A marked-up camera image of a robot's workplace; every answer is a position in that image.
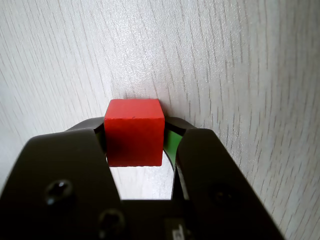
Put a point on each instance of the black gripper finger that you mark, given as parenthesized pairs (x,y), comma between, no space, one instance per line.
(62,162)
(212,162)

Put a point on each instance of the red wooden cube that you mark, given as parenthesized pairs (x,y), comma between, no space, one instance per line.
(133,140)

